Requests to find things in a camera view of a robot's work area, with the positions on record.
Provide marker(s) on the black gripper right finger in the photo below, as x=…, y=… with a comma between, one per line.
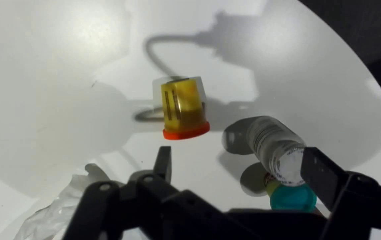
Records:
x=350, y=204

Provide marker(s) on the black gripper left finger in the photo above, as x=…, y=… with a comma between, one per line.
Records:
x=105, y=208

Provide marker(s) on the yellow container red-orange lid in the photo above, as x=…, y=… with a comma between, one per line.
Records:
x=184, y=107

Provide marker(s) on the white plastic bag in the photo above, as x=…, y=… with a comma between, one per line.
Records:
x=61, y=208

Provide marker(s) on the green container teal lid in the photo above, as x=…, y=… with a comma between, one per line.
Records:
x=292, y=197

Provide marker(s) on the white-lid jar blue label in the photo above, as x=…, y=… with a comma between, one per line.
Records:
x=271, y=147

